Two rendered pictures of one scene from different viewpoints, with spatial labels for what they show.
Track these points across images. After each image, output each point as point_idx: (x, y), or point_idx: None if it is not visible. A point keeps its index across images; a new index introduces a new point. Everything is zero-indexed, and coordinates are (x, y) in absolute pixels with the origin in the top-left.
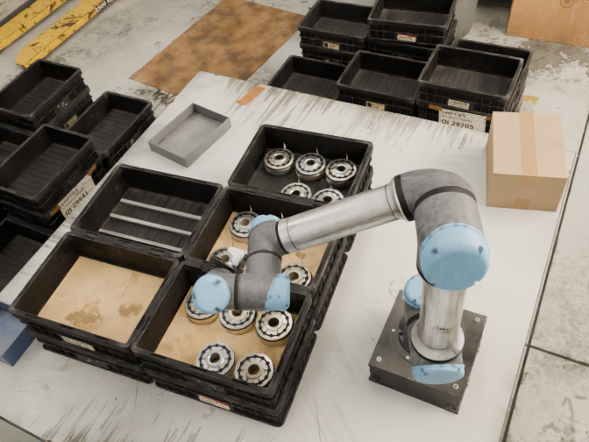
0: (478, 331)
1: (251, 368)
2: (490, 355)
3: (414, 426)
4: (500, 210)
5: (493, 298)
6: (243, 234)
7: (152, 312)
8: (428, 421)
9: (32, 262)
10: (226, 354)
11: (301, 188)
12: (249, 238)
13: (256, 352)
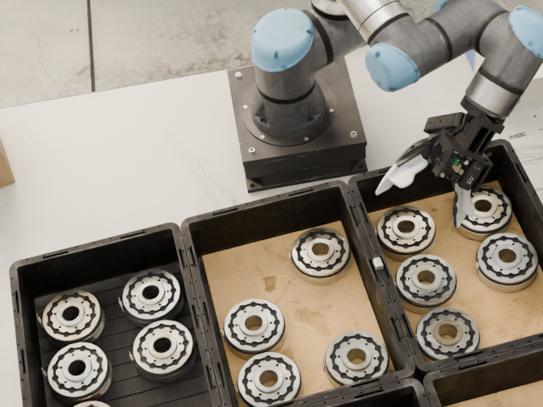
0: (253, 69)
1: None
2: None
3: (387, 111)
4: (14, 166)
5: (171, 116)
6: (292, 366)
7: (530, 338)
8: (372, 103)
9: None
10: (490, 248)
11: (144, 345)
12: (421, 60)
13: None
